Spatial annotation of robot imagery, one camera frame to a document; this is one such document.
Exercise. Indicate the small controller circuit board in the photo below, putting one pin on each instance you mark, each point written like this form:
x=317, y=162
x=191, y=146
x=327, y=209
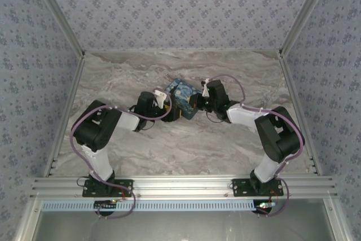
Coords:
x=265, y=205
x=105, y=205

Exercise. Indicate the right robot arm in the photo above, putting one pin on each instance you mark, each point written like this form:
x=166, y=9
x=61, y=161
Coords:
x=275, y=136

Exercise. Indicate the aluminium corner post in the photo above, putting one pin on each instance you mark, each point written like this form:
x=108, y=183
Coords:
x=57, y=12
x=307, y=12

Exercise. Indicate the aluminium cross rail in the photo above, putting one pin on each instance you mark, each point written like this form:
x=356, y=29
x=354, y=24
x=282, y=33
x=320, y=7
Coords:
x=180, y=186

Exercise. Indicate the aluminium side rail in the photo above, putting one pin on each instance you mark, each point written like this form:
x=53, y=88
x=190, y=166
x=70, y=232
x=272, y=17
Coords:
x=63, y=117
x=300, y=117

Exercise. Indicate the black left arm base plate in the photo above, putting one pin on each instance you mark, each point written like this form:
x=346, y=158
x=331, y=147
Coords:
x=93, y=188

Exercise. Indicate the starry night print box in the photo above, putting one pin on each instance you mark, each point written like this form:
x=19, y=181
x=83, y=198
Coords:
x=183, y=94

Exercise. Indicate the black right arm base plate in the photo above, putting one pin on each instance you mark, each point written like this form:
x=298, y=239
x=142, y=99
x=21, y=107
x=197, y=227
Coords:
x=242, y=188

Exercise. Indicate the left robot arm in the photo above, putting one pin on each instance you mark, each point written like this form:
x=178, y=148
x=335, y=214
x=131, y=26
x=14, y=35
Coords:
x=97, y=133

